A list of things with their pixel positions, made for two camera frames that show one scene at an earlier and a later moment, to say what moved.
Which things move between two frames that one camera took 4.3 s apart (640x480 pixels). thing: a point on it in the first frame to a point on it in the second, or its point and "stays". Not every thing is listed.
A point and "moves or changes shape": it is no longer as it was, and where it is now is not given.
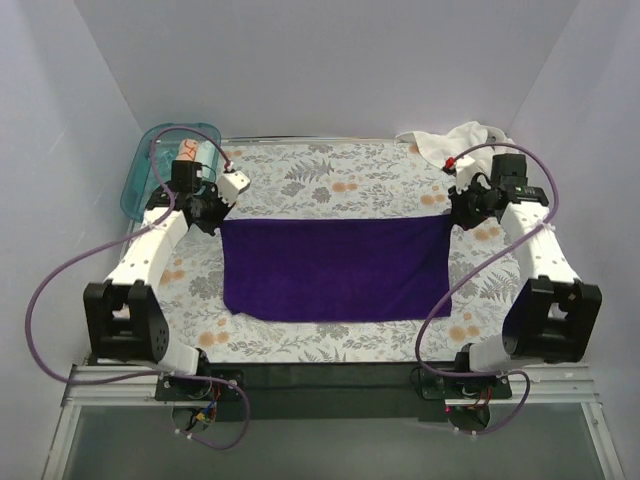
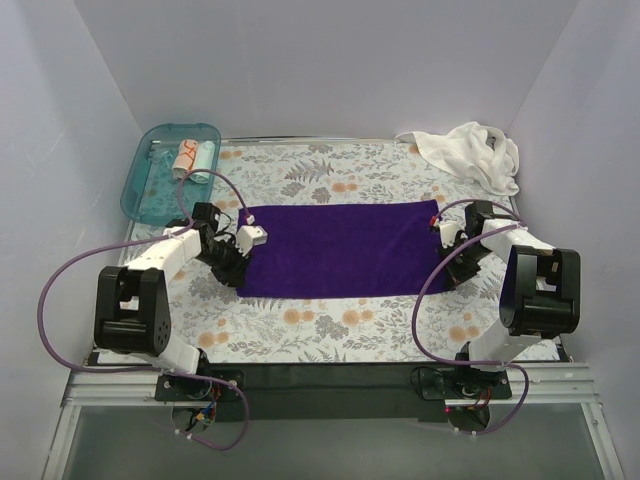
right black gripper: [461, 211] to [460, 265]
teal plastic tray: [151, 164] stays
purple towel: [338, 269] moves or changes shape
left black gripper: [211, 214] to [230, 265]
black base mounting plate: [330, 391] stays
